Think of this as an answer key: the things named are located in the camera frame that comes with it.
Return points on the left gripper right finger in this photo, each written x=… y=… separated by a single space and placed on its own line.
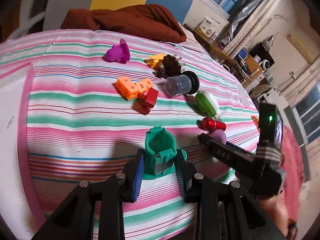
x=185 y=172

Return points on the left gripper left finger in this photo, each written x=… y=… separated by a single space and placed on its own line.
x=134 y=171

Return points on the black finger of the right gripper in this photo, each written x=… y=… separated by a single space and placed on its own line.
x=231 y=155

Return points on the purple oval toy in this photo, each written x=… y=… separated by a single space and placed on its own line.
x=218 y=135

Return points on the green plastic stand toy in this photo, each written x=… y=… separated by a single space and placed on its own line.
x=160 y=153

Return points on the green white round toy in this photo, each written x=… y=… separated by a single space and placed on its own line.
x=208 y=104

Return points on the red plastic block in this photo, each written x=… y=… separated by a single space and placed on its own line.
x=145 y=101

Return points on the dark brown flower toy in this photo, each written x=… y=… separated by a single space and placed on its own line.
x=168 y=66

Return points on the person right hand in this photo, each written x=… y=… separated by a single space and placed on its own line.
x=276 y=209

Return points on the red metallic cylinder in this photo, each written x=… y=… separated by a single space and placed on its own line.
x=210 y=124

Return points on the striped bed cover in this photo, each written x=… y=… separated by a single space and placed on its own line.
x=80 y=121

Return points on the grey cylinder with black lid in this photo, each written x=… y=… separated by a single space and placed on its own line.
x=186 y=83

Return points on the wooden side table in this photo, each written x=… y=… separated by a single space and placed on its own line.
x=248 y=81

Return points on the yellow toy piece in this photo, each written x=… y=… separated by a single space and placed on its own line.
x=155 y=61

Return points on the purple toy figure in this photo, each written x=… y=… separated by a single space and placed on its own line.
x=119 y=53

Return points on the white product box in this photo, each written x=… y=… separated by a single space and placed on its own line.
x=207 y=27

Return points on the rust red blanket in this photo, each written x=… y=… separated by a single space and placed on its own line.
x=151 y=21

